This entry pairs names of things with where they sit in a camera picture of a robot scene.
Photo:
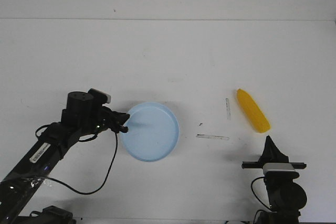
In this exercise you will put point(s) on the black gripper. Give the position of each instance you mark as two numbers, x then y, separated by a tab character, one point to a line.
270	149
113	120

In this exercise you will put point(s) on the yellow corn cob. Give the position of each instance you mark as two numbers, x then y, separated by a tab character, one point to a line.
252	111

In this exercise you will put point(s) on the light blue round plate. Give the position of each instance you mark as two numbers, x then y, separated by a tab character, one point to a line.
153	132

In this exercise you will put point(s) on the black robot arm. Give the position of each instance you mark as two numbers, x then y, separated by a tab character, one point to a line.
85	114
285	197

